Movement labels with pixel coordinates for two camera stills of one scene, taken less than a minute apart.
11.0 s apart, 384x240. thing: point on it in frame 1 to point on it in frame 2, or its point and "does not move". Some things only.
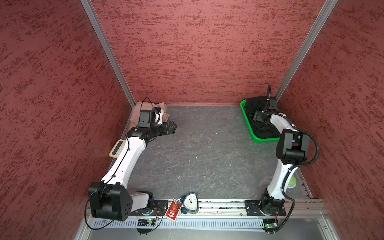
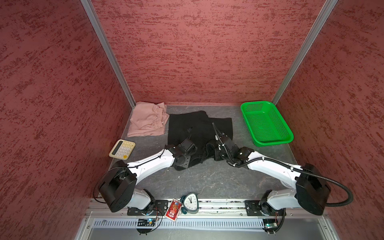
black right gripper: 258,116 to 217,154
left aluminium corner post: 108,51 does not move
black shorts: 262,129 to 200,128
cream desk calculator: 117,148 does not move
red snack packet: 173,209 does not move
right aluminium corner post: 327,8 does not move
